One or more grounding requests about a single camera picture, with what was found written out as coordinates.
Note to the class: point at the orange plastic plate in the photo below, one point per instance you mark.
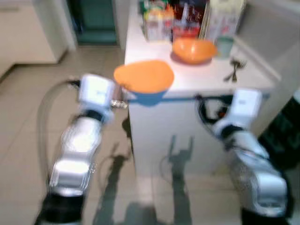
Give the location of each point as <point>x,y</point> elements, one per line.
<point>143,76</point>

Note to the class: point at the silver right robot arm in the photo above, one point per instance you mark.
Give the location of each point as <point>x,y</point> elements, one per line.
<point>258,178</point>

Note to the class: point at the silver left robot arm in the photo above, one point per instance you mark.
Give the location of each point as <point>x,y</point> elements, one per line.
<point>77,150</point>

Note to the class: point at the white counter cabinet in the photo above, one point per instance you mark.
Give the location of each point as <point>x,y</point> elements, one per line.
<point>187,131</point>

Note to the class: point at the dark metal cutlery piece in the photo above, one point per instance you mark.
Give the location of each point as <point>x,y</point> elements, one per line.
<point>235,69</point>

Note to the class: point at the pale green cup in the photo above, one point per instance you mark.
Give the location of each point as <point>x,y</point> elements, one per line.
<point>225,47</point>

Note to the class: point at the orange plastic bowl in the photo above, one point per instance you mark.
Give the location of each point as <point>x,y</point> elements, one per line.
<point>193,50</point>

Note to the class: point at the black furniture piece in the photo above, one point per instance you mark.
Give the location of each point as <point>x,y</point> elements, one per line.
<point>283,131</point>

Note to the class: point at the dark green door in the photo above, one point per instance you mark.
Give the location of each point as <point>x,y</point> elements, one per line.
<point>96,21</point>

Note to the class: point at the colourful snack box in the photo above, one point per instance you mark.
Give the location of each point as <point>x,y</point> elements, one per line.
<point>157,23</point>

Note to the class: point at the red snack bag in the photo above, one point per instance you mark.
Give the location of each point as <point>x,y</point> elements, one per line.
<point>187,21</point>

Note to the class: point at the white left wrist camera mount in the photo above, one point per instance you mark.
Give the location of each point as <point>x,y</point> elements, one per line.
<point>96,91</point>

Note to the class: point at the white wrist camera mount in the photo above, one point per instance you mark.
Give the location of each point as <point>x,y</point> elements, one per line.
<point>96,91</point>
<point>244,107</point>

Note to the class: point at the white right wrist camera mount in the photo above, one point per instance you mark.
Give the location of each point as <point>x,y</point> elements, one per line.
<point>244,107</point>

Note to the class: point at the white wall cabinet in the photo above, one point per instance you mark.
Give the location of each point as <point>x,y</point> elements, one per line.
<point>28,30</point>

